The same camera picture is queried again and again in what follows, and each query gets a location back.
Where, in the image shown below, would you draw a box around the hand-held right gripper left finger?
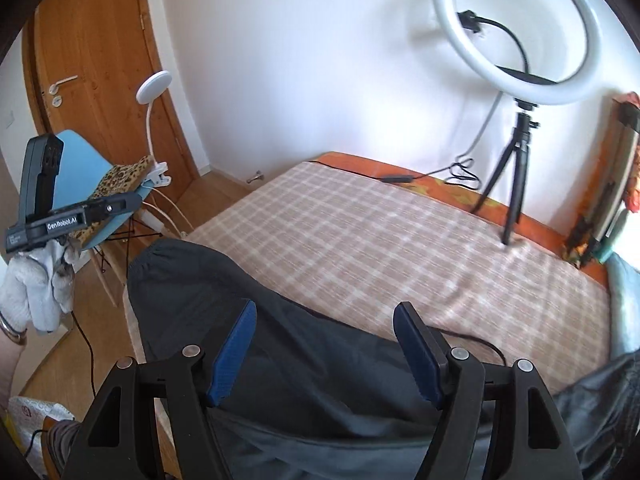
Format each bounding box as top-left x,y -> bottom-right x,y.
62,299 -> 258,480

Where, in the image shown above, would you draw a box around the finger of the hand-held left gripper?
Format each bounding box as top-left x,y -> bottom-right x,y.
85,194 -> 142,228

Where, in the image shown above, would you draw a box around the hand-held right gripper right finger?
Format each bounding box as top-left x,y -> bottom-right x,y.
392,301 -> 583,480

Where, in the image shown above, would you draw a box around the dark grey pants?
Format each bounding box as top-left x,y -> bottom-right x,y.
125,238 -> 640,480

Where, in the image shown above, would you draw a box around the person's left hand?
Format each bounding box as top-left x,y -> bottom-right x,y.
0,239 -> 82,333

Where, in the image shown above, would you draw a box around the leopard print cushion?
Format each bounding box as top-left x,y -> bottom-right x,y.
70,156 -> 155,252

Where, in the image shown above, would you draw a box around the blue chair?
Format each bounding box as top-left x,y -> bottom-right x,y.
30,130 -> 166,306

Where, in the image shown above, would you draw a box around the beige plaid blanket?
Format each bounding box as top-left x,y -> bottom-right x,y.
122,160 -> 613,396

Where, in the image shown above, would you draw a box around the white clip lamp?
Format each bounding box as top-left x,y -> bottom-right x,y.
136,71 -> 174,189

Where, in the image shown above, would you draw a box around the wooden door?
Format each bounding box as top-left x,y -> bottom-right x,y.
22,0 -> 199,218

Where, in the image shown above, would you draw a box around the white plastic bag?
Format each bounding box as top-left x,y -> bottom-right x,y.
7,396 -> 77,461

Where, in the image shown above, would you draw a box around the black tripod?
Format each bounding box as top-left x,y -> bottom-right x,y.
472,101 -> 542,247

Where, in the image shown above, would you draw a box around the white power cable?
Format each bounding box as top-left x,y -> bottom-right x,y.
140,187 -> 194,242

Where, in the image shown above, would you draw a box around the black cable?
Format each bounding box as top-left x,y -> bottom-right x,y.
435,329 -> 507,367
69,309 -> 99,403

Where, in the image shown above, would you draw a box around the metal door handle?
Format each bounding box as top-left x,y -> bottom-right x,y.
42,75 -> 80,109

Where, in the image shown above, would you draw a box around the metal bracelet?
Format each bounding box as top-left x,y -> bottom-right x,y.
0,311 -> 27,347

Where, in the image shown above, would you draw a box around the ring light cable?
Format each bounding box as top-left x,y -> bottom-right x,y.
308,92 -> 502,194

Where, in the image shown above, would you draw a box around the folded floral metal-frame chair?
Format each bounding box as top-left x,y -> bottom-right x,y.
565,91 -> 640,267

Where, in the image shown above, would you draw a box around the white ring light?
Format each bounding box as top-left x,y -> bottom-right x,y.
432,0 -> 613,107

